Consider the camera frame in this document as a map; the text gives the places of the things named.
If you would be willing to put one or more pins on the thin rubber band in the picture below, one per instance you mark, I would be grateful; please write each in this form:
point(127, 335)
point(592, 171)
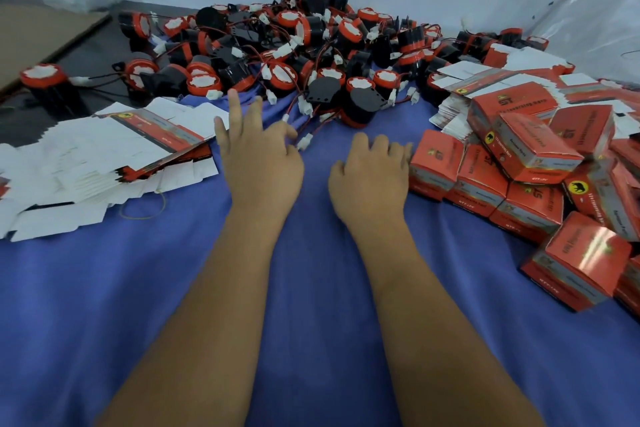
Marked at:
point(159, 210)

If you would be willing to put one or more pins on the stack of flat white cartons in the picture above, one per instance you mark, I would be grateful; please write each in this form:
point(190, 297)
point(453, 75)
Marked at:
point(530, 64)
point(90, 156)

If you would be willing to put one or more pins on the person's right middle finger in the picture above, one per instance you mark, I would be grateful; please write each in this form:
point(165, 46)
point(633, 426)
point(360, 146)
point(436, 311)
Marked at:
point(379, 145)

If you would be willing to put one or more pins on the person's left hand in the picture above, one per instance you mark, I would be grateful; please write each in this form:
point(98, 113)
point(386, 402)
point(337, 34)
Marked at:
point(262, 171)

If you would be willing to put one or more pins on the pile of red cardboard boxes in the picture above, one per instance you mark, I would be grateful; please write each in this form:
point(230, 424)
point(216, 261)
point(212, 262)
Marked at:
point(530, 156)

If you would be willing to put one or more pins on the person's right thumb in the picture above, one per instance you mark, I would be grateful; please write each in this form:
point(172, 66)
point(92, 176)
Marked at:
point(336, 177)

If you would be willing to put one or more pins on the person's left little finger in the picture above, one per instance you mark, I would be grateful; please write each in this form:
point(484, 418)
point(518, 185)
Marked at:
point(222, 134)

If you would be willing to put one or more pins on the pile of red black buzzers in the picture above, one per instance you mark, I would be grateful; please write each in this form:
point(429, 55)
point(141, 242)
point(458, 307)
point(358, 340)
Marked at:
point(320, 46)

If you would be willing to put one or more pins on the person's left forearm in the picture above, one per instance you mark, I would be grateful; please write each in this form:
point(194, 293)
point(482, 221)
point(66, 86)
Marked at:
point(210, 321)

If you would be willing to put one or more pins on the person's right little finger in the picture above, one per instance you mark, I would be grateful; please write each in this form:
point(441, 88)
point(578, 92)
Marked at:
point(407, 154)

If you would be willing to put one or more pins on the person's left middle finger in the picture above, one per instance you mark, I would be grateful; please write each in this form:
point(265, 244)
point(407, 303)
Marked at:
point(255, 116)

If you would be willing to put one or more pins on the clear plastic bag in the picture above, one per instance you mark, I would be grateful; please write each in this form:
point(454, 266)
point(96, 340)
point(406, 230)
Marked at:
point(595, 16)

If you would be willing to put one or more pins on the person's right hand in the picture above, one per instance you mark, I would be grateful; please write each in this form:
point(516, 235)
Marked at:
point(370, 186)

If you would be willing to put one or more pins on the blue cloth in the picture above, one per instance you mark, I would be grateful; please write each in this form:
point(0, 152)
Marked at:
point(320, 301)

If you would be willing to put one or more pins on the person's right forearm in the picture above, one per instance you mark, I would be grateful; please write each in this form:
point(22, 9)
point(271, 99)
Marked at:
point(430, 331)

